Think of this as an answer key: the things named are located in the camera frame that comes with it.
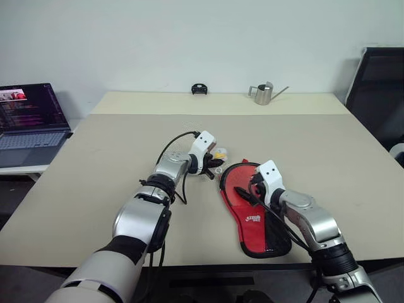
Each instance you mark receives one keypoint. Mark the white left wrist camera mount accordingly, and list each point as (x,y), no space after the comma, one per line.
(203,140)

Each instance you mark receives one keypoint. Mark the open laptop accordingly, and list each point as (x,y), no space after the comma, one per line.
(28,142)

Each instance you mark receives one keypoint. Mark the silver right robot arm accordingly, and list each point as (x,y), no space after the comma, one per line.
(318,221)

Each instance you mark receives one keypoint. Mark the metal watering can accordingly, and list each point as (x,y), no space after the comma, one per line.
(263,94)

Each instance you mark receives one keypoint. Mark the black clip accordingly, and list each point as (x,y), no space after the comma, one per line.
(199,88)

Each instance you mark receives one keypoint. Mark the dark rounded shape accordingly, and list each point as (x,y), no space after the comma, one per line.
(255,297)

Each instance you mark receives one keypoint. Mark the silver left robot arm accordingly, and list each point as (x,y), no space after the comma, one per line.
(139,217)

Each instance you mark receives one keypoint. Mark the black office chair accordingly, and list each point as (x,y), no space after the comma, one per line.
(378,94)

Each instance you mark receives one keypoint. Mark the red and black paddle case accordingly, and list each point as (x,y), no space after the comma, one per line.
(235,176)

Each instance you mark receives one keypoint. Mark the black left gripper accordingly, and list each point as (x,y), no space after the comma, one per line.
(208,162)

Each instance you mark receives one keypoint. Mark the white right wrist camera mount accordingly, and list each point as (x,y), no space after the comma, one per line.
(271,173)

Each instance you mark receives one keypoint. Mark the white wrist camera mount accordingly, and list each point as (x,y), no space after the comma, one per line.
(203,140)
(271,173)

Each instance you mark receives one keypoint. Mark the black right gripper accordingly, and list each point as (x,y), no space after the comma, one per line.
(258,189)

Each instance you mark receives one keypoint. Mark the white rounded chair part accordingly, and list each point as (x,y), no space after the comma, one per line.
(398,154)

